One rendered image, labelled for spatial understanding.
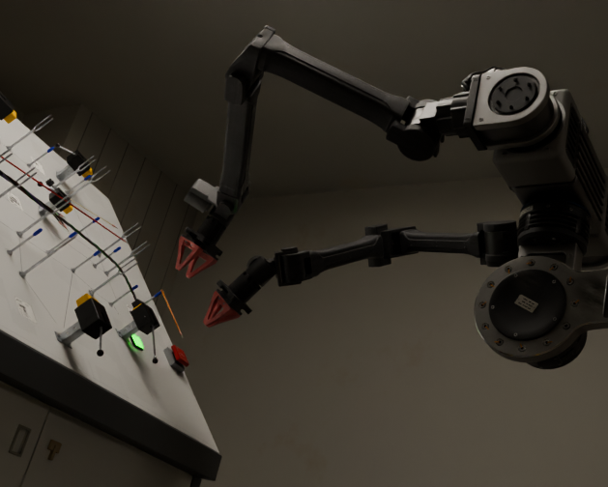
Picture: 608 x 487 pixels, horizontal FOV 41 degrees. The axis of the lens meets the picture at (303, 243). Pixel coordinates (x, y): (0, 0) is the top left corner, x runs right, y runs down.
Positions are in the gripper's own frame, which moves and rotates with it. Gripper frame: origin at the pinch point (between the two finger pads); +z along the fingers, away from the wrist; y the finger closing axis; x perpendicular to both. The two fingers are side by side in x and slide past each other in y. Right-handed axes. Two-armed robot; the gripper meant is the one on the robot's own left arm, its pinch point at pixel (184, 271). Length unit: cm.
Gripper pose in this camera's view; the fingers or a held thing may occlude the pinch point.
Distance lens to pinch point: 202.8
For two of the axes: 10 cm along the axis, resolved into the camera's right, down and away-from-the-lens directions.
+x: 7.7, 4.0, -4.9
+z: -5.3, 8.3, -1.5
